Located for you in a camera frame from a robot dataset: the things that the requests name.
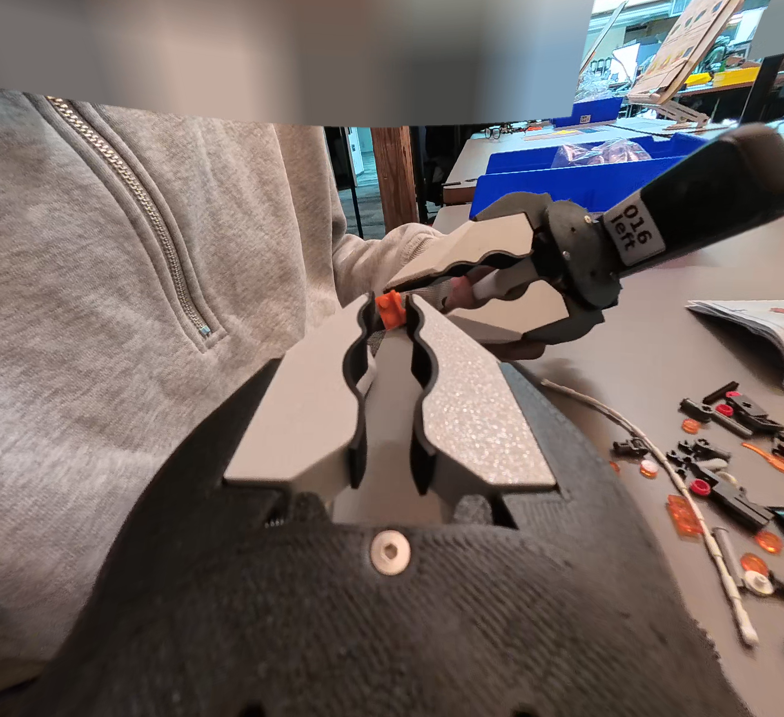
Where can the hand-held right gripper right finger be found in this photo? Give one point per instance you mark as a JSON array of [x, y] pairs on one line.
[[484, 429]]

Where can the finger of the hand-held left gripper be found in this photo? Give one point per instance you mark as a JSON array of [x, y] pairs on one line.
[[484, 239], [527, 313]]

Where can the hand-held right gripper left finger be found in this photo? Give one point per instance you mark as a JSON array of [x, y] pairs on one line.
[[294, 423]]

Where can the orange grey lego assembly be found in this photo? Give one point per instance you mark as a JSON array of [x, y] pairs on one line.
[[391, 307]]

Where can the person's left forearm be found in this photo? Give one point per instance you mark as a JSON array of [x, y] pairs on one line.
[[392, 245]]

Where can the lego instruction booklet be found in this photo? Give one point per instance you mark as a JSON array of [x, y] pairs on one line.
[[741, 325]]

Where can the transparent orange lego brick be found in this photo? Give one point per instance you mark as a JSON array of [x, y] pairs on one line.
[[683, 515]]

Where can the pile of mixed lego pieces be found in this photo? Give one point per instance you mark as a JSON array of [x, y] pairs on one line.
[[735, 496]]

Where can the transparent orange lego flame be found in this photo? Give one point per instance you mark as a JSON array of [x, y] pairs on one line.
[[762, 457]]

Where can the person's left hand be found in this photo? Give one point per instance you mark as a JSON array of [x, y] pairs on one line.
[[468, 294]]

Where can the blue plastic bin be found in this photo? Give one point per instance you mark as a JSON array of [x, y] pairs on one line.
[[551, 190], [597, 111]]

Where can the black eyeglasses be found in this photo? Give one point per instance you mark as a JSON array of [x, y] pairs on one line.
[[497, 133]]

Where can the clear plastic bag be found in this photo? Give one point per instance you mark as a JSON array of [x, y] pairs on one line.
[[600, 152]]

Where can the person's grey zip sweater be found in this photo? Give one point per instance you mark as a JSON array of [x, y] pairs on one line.
[[122, 301]]

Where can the yellow bin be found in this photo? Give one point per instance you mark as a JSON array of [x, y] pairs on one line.
[[723, 77]]

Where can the wooden easel sign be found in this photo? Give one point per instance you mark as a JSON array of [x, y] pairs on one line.
[[692, 25]]

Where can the wooden post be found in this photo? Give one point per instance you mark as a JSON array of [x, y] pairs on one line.
[[395, 178]]

